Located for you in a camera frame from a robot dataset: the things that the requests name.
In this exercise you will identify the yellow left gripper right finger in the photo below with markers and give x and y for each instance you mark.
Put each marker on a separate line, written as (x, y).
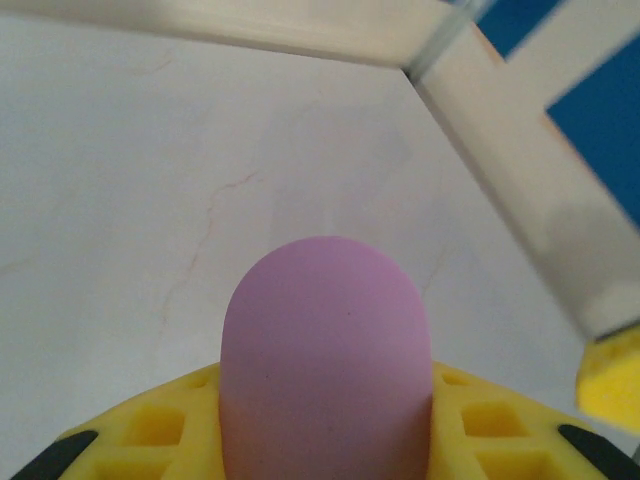
(500, 440)

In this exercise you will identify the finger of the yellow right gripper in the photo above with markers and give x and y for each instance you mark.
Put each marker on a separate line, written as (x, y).
(615, 385)

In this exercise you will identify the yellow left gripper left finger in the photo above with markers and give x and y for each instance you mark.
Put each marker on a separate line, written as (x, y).
(150, 435)

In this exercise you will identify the purple earbud charging case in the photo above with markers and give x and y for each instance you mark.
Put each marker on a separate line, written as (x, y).
(325, 360)

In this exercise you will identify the aluminium table side rail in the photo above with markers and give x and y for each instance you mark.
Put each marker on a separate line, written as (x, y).
(565, 240)

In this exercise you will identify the aluminium frame post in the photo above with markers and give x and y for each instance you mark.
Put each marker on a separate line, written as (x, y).
(445, 35)

